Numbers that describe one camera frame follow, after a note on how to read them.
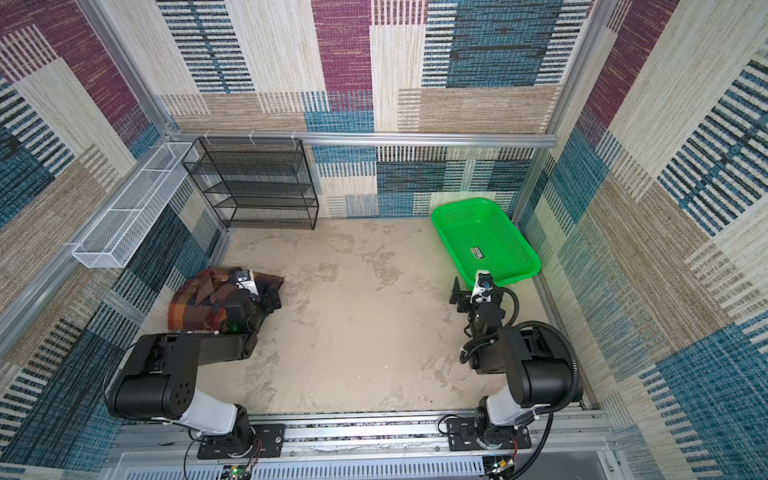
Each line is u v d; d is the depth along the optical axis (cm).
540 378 45
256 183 111
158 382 45
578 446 72
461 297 81
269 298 84
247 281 81
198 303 92
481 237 112
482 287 76
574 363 43
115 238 71
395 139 97
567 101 86
